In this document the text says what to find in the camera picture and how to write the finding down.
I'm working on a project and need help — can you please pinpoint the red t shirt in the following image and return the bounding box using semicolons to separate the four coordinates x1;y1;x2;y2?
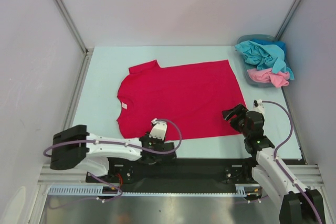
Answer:
117;60;245;141

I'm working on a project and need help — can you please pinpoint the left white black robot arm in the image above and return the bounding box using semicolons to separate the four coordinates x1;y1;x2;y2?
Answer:
44;121;176;182

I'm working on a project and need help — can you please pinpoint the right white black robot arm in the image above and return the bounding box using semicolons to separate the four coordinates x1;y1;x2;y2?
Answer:
222;100;326;223

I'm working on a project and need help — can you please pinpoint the pink t shirt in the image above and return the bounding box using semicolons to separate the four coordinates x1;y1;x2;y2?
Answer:
247;68;290;88

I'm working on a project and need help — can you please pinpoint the light blue t shirt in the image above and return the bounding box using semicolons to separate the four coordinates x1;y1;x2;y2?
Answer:
235;40;295;80

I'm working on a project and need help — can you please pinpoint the grey plastic bin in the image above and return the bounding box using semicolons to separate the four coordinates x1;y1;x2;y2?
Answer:
237;34;291;89

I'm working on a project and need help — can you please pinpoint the dark blue t shirt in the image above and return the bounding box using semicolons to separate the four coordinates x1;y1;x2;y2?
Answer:
252;39;287;53

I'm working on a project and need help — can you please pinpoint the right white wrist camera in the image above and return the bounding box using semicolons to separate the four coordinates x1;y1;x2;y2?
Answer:
253;99;265;115

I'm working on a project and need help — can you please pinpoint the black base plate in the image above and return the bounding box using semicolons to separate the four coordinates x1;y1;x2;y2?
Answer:
102;158;256;194

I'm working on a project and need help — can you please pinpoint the right light blue cable duct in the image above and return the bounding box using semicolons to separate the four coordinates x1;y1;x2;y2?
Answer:
235;184;263;197

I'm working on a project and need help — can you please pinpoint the light blue cable duct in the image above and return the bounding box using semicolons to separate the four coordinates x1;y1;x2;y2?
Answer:
48;185;119;196
235;184;263;197

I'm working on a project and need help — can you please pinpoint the left light blue cable duct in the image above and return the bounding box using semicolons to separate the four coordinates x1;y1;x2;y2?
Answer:
48;185;119;196

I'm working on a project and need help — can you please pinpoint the left aluminium frame post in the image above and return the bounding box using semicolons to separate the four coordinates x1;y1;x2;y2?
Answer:
38;0;94;57

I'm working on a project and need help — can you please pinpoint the aluminium frame post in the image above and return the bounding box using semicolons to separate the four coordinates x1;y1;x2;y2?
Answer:
275;0;303;40
38;0;94;57

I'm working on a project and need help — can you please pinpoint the right aluminium frame post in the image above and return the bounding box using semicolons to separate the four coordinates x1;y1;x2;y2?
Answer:
275;0;303;40

